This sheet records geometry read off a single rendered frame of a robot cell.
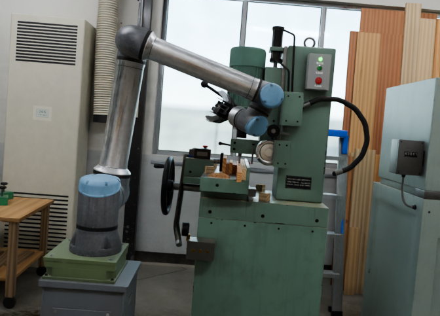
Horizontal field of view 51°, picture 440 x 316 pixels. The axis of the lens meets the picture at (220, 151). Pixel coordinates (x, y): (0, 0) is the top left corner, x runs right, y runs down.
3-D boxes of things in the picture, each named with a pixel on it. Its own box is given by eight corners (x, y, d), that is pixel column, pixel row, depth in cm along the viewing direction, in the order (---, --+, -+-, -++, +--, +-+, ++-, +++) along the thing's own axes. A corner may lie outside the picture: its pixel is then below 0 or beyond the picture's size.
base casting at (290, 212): (204, 201, 252) (205, 184, 252) (311, 210, 251) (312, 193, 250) (198, 217, 208) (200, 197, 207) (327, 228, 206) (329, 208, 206)
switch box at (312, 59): (304, 89, 215) (307, 55, 214) (326, 91, 214) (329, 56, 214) (306, 88, 209) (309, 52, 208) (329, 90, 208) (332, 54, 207)
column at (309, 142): (271, 193, 240) (283, 52, 236) (314, 196, 239) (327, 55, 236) (275, 199, 218) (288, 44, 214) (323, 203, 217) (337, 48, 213)
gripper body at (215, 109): (216, 95, 204) (232, 103, 195) (230, 103, 210) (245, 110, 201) (208, 111, 205) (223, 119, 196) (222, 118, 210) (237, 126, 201)
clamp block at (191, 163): (186, 173, 238) (188, 156, 237) (213, 175, 237) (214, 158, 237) (183, 176, 223) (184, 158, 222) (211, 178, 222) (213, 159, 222)
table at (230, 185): (190, 175, 261) (191, 163, 260) (245, 178, 260) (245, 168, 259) (177, 188, 200) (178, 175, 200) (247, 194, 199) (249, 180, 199)
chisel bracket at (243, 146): (229, 154, 232) (230, 137, 231) (257, 157, 231) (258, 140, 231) (229, 156, 224) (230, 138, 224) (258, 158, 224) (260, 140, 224)
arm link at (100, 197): (71, 226, 165) (73, 177, 164) (83, 216, 182) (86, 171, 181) (114, 229, 166) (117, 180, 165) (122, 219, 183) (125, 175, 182)
